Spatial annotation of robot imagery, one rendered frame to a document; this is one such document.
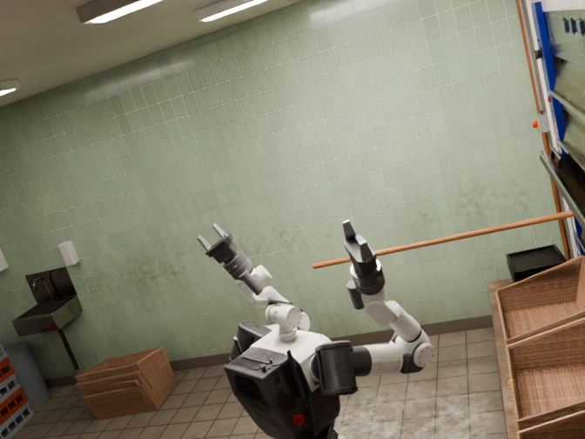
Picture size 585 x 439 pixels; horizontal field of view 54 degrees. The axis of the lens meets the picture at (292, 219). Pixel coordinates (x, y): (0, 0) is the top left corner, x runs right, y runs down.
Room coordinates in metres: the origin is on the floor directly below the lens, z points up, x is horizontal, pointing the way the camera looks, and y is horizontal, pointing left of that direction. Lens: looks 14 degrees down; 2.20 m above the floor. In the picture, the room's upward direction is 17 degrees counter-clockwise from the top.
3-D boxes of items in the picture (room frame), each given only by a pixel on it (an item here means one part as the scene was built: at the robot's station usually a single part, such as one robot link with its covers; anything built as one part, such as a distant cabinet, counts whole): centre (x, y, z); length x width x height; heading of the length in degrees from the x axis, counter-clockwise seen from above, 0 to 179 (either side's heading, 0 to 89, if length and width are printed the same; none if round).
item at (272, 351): (1.70, 0.17, 1.26); 0.34 x 0.30 x 0.36; 39
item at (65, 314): (4.92, 2.32, 0.69); 0.46 x 0.36 x 0.94; 70
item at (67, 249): (4.93, 1.93, 1.28); 0.09 x 0.09 x 0.20; 70
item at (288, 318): (1.73, 0.12, 1.46); 0.10 x 0.07 x 0.09; 39
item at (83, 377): (4.41, 1.69, 0.32); 0.56 x 0.49 x 0.28; 78
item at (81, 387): (4.40, 1.70, 0.26); 0.56 x 0.49 x 0.28; 77
